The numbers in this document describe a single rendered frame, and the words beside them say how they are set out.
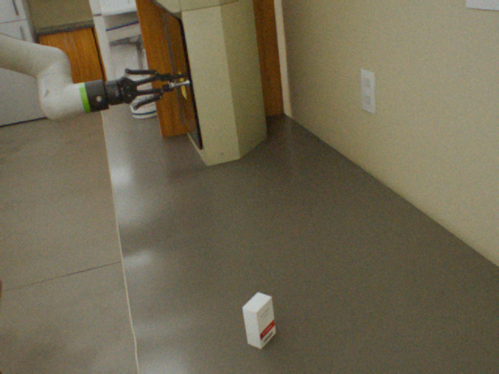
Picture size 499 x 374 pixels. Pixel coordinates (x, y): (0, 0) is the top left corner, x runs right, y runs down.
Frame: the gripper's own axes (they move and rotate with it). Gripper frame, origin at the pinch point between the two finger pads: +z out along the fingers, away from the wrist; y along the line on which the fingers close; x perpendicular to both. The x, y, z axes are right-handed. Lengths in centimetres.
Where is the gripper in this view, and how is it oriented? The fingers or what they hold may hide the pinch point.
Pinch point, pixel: (172, 81)
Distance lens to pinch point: 163.3
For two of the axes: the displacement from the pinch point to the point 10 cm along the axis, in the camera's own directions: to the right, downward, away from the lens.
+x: -2.9, -3.8, 8.8
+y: -1.2, -9.0, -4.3
